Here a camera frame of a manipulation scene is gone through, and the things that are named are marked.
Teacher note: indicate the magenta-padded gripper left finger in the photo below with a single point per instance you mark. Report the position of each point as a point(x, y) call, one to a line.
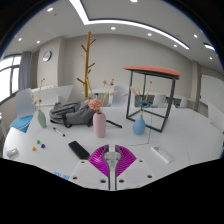
point(98, 160)

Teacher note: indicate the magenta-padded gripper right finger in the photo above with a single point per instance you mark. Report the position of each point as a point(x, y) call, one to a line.
point(126, 160)

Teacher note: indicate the black rectangular case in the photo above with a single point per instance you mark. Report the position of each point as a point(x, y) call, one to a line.
point(78, 149)

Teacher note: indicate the pink vase with flowers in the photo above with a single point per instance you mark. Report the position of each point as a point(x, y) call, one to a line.
point(99, 125)

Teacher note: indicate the blue vase with dried flowers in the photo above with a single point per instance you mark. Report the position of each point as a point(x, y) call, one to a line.
point(139, 126)

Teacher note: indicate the black marker pen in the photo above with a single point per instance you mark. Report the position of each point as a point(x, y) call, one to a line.
point(58, 131)

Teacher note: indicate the grey backpack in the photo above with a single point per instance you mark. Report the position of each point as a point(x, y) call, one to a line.
point(75, 113)

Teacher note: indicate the blue round magnet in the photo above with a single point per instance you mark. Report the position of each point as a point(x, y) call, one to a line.
point(43, 145)

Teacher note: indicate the green round magnet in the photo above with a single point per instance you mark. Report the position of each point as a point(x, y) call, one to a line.
point(38, 141)

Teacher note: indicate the white chairs group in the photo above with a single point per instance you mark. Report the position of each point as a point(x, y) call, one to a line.
point(120, 95)

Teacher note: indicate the orange round magnet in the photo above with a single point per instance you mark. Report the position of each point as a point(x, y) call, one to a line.
point(33, 148)

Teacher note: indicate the green vase with dried flowers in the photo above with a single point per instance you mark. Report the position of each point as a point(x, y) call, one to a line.
point(41, 119)

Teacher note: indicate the white desk panel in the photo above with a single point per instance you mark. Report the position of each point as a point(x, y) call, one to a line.
point(55, 94)

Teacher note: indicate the white remote with buttons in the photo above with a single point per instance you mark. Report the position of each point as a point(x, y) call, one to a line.
point(12, 152)

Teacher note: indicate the white chair with blue cushion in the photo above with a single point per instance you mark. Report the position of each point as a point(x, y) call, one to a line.
point(24, 105)

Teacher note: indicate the wooden coat rack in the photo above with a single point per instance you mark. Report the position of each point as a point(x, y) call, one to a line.
point(87, 60)

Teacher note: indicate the white whiteboard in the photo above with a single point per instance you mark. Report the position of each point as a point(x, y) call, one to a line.
point(213, 93)

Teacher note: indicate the grey curtain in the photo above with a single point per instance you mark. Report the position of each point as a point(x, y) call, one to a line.
point(25, 70)

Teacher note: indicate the window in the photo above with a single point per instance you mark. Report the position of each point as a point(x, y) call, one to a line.
point(7, 80)

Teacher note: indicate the round ceiling downlights group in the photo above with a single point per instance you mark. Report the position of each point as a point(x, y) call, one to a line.
point(113, 28)

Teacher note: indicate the long ceiling light strip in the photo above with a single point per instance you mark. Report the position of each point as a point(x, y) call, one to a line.
point(133, 24)

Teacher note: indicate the orange-topped black frame table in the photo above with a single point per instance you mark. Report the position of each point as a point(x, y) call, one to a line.
point(153, 70)

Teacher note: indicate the round wall clock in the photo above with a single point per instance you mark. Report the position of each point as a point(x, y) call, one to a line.
point(47, 56)

